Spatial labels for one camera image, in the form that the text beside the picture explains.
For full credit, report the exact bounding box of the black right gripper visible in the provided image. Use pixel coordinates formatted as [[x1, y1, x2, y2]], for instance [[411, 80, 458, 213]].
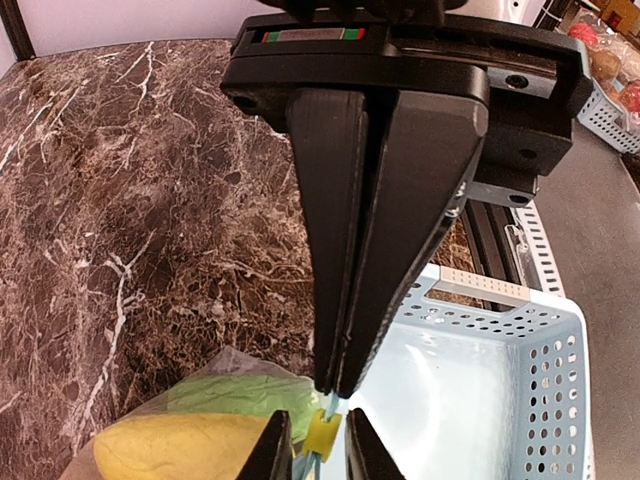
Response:
[[221, 12, 593, 205]]

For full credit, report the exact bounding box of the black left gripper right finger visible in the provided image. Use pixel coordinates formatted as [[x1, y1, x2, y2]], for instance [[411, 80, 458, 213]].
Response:
[[345, 408, 405, 480]]

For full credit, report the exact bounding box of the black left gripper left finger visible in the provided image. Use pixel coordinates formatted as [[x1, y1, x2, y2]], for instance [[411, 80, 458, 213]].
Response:
[[237, 410, 293, 480]]

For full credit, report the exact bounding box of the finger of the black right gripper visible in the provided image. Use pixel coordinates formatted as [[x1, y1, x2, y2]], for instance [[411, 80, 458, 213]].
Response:
[[334, 91, 489, 399], [286, 88, 369, 395]]

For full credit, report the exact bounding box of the green toy bitter gourd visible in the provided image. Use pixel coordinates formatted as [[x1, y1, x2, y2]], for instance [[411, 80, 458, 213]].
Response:
[[167, 375, 324, 443]]

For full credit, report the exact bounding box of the clear zip bag blue zipper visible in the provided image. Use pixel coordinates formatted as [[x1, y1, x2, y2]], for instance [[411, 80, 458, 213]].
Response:
[[61, 347, 340, 479]]

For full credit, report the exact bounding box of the yellow toy mango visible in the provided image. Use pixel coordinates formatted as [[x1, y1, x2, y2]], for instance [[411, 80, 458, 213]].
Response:
[[93, 413, 267, 479]]

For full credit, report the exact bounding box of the light blue perforated plastic basket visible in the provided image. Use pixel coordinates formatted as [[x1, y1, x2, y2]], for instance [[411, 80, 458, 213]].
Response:
[[332, 264, 595, 479]]

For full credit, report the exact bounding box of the black table front rail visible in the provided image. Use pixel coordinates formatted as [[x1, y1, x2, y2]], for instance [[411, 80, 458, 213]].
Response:
[[462, 200, 522, 285]]

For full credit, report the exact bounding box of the white slotted cable duct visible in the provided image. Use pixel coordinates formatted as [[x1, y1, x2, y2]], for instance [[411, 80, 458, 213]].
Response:
[[514, 201, 566, 298]]

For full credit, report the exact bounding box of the black frame post left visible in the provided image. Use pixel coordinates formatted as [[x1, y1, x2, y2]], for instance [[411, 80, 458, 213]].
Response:
[[0, 0, 36, 62]]

